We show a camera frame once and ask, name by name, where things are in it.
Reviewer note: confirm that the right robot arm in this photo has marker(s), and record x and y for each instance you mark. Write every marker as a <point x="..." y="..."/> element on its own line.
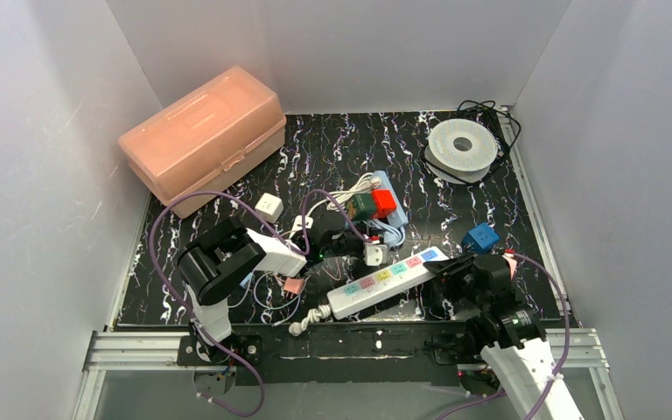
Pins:
<point x="507" y="335"/>

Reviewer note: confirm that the dark green cube adapter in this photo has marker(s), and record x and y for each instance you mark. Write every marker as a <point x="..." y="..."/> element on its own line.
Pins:
<point x="361" y="207"/>

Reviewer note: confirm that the red cube plug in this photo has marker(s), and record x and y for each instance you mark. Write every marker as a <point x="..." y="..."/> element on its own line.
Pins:
<point x="384" y="203"/>

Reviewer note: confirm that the large white power strip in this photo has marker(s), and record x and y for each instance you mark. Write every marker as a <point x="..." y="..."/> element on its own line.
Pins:
<point x="383" y="284"/>

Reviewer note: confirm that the white cube adapter orange logo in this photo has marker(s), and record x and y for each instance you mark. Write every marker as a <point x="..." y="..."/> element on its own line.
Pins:
<point x="269" y="207"/>

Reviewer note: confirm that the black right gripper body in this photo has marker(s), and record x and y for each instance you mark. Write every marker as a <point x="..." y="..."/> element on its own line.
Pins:
<point x="449" y="269"/>

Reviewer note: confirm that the pink translucent storage box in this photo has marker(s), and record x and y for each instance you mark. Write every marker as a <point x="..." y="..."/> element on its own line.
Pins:
<point x="206" y="141"/>

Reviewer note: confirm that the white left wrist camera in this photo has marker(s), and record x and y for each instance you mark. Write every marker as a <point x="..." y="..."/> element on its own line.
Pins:
<point x="376" y="254"/>

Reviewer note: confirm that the small white USB power strip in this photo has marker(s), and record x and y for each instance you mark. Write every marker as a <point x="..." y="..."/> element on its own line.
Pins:
<point x="302" y="222"/>

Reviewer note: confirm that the pink charger plug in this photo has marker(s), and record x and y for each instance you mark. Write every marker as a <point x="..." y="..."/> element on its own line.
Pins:
<point x="294" y="285"/>
<point x="511" y="263"/>

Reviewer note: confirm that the blue cube adapter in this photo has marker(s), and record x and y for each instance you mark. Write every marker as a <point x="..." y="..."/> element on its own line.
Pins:
<point x="480" y="239"/>

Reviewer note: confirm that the light blue charger plug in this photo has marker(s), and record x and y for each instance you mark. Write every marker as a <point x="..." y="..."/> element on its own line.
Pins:
<point x="244" y="283"/>

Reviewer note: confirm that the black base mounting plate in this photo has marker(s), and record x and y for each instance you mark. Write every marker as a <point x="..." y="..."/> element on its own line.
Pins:
<point x="429" y="351"/>

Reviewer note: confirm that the white LED strip reel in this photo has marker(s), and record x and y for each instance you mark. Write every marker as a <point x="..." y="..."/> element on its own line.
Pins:
<point x="460" y="151"/>

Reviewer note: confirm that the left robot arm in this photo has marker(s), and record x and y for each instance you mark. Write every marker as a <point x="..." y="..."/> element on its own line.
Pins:
<point x="215" y="263"/>

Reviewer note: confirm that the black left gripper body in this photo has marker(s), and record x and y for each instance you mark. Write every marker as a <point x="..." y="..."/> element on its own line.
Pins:
<point x="346" y="230"/>

